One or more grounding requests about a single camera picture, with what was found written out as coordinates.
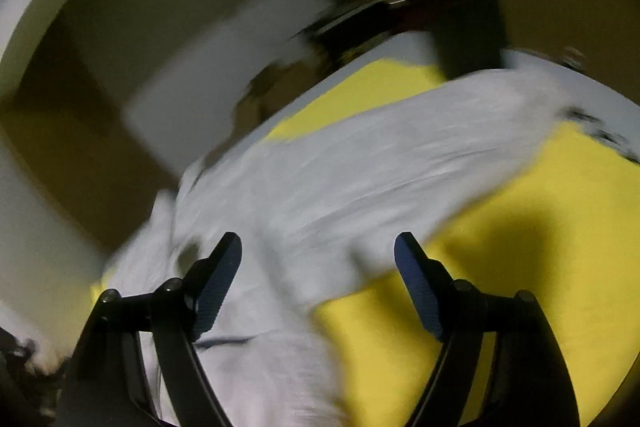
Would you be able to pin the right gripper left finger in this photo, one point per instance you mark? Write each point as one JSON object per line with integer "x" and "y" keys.
{"x": 105, "y": 383}

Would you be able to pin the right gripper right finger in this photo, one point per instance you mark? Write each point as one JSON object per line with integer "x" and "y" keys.
{"x": 528, "y": 383}

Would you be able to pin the white padded jacket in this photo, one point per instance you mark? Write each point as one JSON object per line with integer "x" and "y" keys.
{"x": 318, "y": 205}

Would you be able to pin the yellow bed sheet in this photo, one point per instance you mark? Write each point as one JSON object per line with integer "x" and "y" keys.
{"x": 566, "y": 228}

